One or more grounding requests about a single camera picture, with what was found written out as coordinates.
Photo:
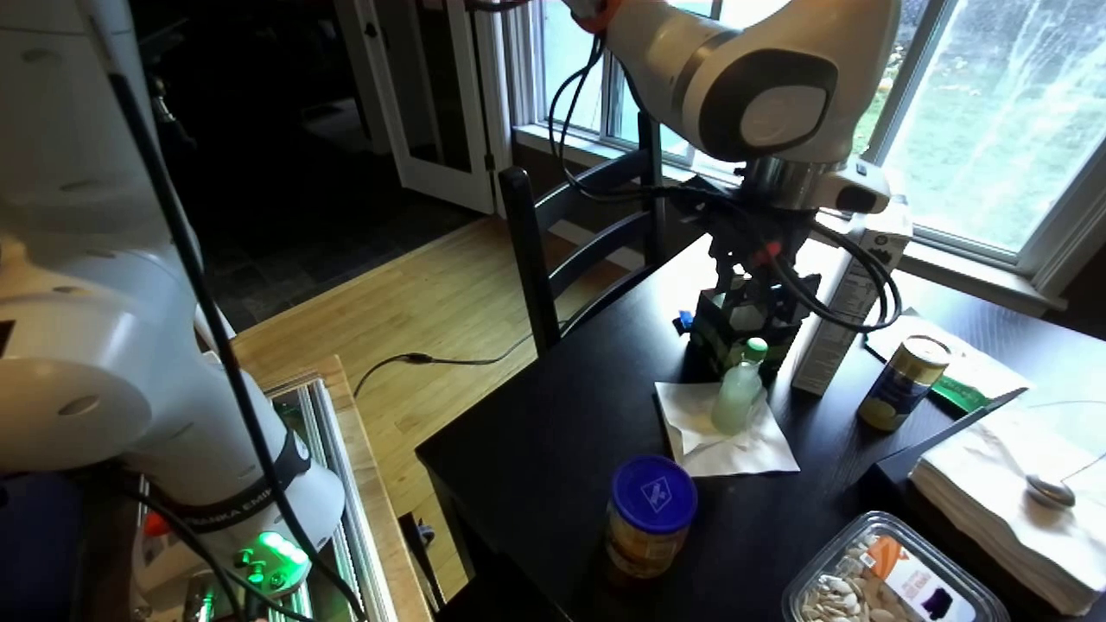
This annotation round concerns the aluminium robot stand frame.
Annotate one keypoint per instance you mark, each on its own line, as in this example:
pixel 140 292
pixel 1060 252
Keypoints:
pixel 333 494

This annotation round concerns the clear plastic food container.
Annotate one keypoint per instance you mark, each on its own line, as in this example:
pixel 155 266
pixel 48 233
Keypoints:
pixel 881 575

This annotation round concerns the tall white carton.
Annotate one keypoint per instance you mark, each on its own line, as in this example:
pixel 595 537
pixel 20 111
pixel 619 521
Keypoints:
pixel 849 329

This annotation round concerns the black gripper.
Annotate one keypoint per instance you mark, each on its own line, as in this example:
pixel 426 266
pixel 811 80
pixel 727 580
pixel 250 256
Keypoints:
pixel 755 252

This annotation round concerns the small clear green-capped bottle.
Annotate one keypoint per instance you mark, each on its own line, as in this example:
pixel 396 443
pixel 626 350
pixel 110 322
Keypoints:
pixel 736 390

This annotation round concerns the blue-lidded yellow jar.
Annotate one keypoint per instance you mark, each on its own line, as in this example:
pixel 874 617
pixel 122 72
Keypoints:
pixel 651 519

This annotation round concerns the yellow and blue can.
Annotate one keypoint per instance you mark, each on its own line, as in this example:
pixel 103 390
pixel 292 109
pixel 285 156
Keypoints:
pixel 904 383

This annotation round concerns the black wooden chair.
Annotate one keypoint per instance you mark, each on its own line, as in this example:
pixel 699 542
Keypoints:
pixel 530 263

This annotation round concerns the white framed window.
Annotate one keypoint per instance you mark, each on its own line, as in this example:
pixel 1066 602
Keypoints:
pixel 988 116

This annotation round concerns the green flat packet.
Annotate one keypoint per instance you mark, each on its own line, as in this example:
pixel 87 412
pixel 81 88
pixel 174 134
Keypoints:
pixel 955 396

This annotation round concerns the white paper towel stack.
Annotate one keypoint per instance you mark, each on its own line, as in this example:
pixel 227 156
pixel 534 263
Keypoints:
pixel 1012 494

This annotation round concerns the white glass door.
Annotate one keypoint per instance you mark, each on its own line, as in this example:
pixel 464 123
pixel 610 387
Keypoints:
pixel 433 125

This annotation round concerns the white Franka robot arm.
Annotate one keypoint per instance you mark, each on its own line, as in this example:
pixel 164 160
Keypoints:
pixel 91 345

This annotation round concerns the metal spoon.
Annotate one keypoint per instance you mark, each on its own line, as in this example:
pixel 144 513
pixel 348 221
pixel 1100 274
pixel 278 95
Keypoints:
pixel 1052 493

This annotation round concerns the small blue cap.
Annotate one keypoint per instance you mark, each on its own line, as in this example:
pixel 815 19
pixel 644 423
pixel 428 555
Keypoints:
pixel 683 322

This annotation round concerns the white paper towel sheet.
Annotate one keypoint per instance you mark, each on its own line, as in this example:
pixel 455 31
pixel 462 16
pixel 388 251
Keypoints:
pixel 696 443

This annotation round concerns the dark green box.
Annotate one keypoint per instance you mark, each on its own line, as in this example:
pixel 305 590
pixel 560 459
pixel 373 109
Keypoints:
pixel 707 345

